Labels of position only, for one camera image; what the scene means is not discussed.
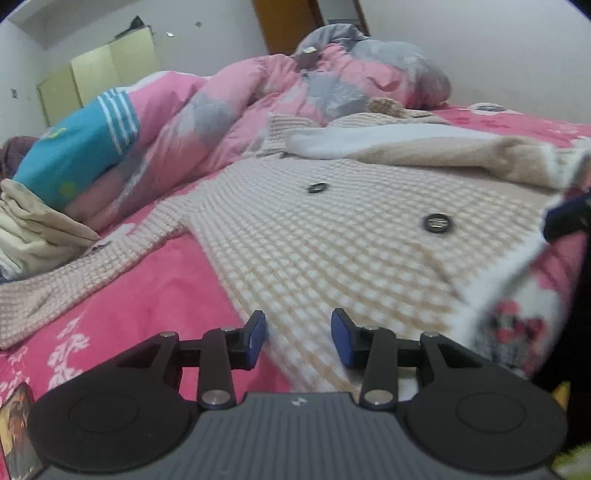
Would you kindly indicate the pink grey floral duvet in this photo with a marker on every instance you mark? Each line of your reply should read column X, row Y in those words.
column 258, row 92

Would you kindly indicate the cream folded garment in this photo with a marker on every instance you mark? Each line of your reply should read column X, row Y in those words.
column 41, row 217

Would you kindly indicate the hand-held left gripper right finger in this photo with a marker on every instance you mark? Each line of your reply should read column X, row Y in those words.
column 341, row 337

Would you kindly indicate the beige white checked coat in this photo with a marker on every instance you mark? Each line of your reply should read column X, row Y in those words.
column 351, row 258

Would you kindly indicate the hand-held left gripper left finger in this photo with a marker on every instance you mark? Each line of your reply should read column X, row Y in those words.
column 257, row 339

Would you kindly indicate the blue striped blanket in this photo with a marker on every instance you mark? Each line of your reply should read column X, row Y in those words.
column 74, row 152

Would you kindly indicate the pale green wardrobe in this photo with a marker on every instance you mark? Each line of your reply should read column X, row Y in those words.
column 101, row 69

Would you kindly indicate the white folded garment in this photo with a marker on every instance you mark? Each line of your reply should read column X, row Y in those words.
column 11, row 258

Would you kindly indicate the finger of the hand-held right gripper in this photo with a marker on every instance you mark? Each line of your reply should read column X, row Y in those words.
column 568, row 217

